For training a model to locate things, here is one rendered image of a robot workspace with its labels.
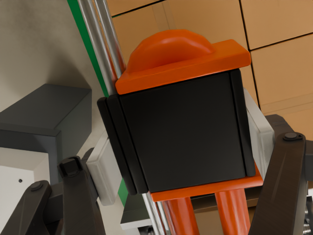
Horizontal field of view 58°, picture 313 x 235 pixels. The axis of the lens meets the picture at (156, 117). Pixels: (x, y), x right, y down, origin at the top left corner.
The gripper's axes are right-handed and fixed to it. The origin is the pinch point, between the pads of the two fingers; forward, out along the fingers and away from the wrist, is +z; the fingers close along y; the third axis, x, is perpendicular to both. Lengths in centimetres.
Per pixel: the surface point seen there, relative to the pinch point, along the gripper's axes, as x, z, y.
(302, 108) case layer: -31, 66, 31
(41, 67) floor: -8, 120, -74
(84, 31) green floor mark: 4, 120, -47
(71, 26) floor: 7, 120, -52
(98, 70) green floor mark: -16, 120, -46
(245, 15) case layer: -1, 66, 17
